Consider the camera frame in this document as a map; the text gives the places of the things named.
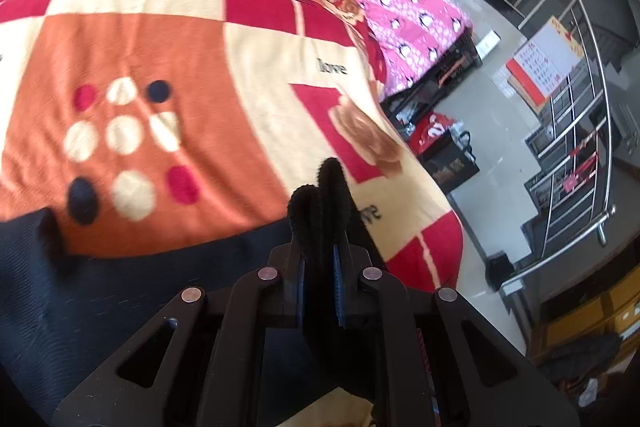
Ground black shopping bag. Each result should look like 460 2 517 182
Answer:
424 131 482 194

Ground small black bin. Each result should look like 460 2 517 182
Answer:
484 251 517 294

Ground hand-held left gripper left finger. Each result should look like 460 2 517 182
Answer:
52 244 307 427

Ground orange red checkered blanket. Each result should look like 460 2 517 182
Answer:
0 0 464 427

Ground metal stair railing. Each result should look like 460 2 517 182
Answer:
437 0 618 299

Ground red shopping bag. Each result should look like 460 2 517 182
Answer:
411 111 464 156

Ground small white box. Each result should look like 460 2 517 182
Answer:
474 31 502 61

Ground pink printed bed sheet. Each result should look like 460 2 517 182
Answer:
247 0 476 100

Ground yellow cardboard boxes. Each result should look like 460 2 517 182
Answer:
530 277 640 364

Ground dark cloth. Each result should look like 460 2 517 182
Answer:
534 333 624 384

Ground red white poster board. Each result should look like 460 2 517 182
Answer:
504 16 587 114

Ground black pants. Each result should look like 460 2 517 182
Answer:
0 157 392 427

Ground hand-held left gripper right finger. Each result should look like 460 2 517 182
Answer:
332 244 581 427

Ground black storage crate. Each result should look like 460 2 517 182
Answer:
381 31 484 138

